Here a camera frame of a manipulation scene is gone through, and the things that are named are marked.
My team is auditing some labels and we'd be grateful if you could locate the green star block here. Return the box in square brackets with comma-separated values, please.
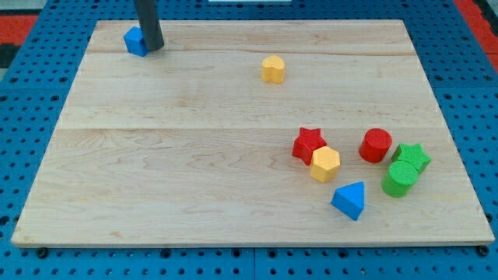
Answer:
[391, 143, 432, 174]

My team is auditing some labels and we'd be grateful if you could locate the yellow heart block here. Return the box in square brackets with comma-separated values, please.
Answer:
[261, 55, 286, 84]

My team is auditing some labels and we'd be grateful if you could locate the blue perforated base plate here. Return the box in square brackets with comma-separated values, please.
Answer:
[1, 0, 497, 279]

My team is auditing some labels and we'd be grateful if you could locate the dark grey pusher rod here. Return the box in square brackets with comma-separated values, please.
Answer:
[133, 0, 164, 51]

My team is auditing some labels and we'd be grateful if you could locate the yellow hexagon block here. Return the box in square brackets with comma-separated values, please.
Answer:
[310, 146, 341, 183]

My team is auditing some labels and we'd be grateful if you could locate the red star block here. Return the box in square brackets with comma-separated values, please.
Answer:
[292, 128, 327, 166]

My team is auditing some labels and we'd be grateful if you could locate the green cylinder block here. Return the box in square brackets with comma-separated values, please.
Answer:
[381, 161, 419, 198]

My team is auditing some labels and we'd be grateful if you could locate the blue triangle block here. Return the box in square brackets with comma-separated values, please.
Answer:
[331, 181, 365, 221]

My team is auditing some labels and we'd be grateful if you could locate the blue cube block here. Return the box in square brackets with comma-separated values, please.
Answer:
[124, 26, 149, 57]

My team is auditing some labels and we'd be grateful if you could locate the red cylinder block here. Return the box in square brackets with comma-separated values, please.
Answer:
[359, 128, 392, 163]

